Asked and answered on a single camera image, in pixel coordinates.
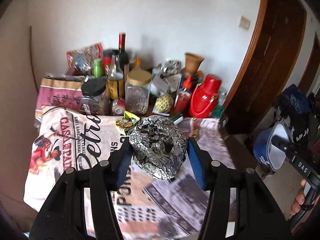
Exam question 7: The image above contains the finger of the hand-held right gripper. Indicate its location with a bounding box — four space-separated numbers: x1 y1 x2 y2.
271 134 297 158

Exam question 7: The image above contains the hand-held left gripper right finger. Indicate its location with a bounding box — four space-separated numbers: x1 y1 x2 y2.
187 136 292 240

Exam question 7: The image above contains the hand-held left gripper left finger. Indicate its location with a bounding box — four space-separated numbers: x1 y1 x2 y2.
29 138 132 240

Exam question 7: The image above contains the blue plastic tub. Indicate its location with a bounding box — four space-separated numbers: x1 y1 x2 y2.
252 121 293 172

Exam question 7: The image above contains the aluminium foil ball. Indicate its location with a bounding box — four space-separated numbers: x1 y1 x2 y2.
129 115 188 180

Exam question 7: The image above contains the person's right hand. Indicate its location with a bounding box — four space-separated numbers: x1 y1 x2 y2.
289 179 307 216

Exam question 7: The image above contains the black bag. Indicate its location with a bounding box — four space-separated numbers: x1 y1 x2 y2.
287 112 320 150

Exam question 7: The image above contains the yellow-green snack wrapper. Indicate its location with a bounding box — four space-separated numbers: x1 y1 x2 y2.
115 111 140 133

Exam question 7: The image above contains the blue patterned cloth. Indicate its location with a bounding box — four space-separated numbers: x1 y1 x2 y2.
274 84 313 117

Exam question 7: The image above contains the green small box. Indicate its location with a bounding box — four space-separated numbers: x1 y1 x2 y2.
172 112 184 126

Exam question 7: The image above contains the printed tablecloth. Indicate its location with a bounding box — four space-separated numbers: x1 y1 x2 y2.
23 105 238 239

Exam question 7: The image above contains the small red and white can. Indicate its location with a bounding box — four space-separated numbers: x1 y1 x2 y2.
111 98 126 116

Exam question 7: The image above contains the red thermos flask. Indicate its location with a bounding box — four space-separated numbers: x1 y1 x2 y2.
188 74 222 119

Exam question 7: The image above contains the red sauce bottle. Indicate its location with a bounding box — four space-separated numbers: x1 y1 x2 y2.
174 76 193 114

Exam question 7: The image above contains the green custard apple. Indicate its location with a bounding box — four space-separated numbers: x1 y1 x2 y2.
155 93 173 113

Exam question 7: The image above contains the black-lidded plastic jar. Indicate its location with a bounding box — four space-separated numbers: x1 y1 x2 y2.
81 78 111 116

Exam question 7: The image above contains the gold-lidded plastic jar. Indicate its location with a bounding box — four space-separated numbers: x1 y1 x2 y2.
124 69 153 115

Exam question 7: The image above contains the clear oil bottle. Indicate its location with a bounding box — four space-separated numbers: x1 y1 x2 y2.
107 50 125 100

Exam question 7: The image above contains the narrow dark wooden door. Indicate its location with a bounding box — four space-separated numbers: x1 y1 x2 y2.
297 31 320 95

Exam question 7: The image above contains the pink and brown paper bag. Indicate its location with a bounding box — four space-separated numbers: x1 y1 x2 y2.
35 74 87 117

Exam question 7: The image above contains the small crumpled foil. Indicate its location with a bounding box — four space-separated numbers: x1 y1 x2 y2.
160 59 182 77

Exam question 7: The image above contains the green-capped bottle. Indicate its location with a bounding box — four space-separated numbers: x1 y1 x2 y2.
93 59 104 78

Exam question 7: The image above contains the brown ceramic vase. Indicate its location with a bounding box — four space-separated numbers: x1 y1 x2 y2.
182 52 205 78

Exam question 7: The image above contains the red tin can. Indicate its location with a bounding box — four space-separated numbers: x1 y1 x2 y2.
102 50 119 73

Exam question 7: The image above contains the red-capped wine bottle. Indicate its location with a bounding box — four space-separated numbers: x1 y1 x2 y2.
117 32 130 80

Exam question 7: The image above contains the red snack bag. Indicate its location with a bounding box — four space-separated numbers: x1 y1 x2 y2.
66 42 103 76

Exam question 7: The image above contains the thin wooden stick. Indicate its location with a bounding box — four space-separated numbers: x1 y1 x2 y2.
29 26 40 85

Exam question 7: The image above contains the beige light switch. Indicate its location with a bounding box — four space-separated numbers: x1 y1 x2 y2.
238 15 251 30

